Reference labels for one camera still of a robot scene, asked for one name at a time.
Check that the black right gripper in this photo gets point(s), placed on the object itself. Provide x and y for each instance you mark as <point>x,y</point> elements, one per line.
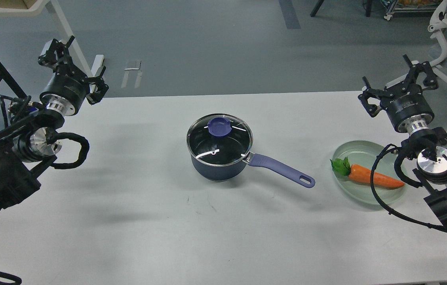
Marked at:
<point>408,107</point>

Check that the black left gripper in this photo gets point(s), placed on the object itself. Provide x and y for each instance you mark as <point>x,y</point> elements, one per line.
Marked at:
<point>69,86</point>

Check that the glass pot lid blue knob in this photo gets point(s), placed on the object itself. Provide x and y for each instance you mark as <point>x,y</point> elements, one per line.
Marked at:
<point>219,139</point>

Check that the blue saucepan with handle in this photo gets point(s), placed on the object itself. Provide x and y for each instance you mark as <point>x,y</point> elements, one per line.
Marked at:
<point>227,172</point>

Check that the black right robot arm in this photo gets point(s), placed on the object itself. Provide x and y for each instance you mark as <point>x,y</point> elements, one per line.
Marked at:
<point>422,158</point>

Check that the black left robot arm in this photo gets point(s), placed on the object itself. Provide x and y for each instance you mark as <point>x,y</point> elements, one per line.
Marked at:
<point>29,141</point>

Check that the pale green plate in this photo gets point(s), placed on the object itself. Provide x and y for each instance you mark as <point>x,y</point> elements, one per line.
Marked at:
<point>365,153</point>

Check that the wheeled cart base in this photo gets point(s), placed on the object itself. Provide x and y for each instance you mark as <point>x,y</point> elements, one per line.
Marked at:
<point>413,8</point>

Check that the orange toy carrot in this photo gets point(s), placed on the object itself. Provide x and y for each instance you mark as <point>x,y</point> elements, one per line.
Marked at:
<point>358,173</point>

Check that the white table leg frame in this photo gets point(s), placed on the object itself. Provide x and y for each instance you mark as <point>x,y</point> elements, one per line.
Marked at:
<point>32,8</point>

